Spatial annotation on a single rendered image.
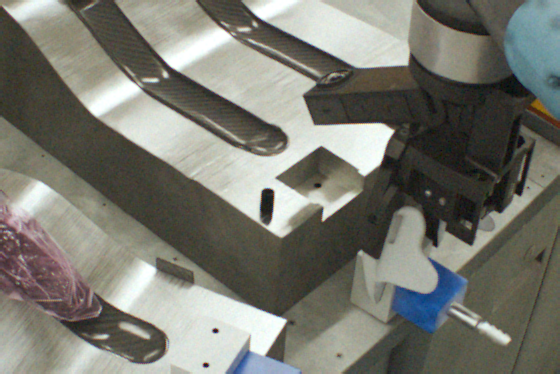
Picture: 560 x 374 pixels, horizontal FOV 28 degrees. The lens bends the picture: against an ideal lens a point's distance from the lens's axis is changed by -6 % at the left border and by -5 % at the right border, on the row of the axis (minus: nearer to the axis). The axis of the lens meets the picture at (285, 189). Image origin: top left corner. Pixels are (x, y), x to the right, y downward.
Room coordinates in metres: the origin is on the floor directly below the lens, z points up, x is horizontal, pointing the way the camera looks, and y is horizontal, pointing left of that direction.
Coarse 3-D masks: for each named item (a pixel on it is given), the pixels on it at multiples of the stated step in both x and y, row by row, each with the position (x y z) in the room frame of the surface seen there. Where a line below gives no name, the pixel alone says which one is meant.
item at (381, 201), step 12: (384, 168) 0.59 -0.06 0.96; (396, 168) 0.60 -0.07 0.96; (384, 180) 0.59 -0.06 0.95; (372, 192) 0.59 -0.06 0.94; (384, 192) 0.59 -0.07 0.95; (396, 192) 0.59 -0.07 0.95; (372, 204) 0.58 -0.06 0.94; (384, 204) 0.58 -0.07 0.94; (396, 204) 0.59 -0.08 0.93; (372, 216) 0.59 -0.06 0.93; (384, 216) 0.58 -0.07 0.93; (372, 228) 0.58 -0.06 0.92; (384, 228) 0.58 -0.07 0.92; (372, 240) 0.58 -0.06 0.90; (384, 240) 0.58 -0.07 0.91; (372, 252) 0.58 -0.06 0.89
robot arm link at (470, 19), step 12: (420, 0) 0.60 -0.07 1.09; (432, 0) 0.59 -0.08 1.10; (444, 0) 0.58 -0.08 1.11; (456, 0) 0.58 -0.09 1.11; (432, 12) 0.59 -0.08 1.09; (444, 12) 0.58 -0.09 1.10; (456, 12) 0.58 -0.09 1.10; (468, 12) 0.58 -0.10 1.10; (456, 24) 0.58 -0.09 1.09; (468, 24) 0.58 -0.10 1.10; (480, 24) 0.58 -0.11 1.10
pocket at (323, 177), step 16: (304, 160) 0.68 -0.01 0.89; (320, 160) 0.70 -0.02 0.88; (336, 160) 0.69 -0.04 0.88; (288, 176) 0.67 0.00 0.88; (304, 176) 0.68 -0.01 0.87; (320, 176) 0.69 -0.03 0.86; (336, 176) 0.69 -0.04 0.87; (352, 176) 0.68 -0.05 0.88; (304, 192) 0.67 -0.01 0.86; (320, 192) 0.67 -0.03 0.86; (336, 192) 0.67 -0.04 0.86; (352, 192) 0.66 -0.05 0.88; (336, 208) 0.64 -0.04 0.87
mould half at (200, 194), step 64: (0, 0) 0.80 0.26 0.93; (128, 0) 0.84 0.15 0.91; (192, 0) 0.87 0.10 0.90; (256, 0) 0.89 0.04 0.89; (0, 64) 0.80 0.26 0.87; (64, 64) 0.76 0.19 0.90; (192, 64) 0.80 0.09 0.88; (256, 64) 0.80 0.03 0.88; (384, 64) 0.81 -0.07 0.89; (64, 128) 0.75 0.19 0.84; (128, 128) 0.71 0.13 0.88; (192, 128) 0.71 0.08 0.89; (320, 128) 0.72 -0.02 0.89; (384, 128) 0.72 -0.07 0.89; (128, 192) 0.69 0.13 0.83; (192, 192) 0.65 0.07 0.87; (256, 192) 0.64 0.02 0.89; (192, 256) 0.65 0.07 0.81; (256, 256) 0.61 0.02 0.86; (320, 256) 0.63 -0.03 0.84
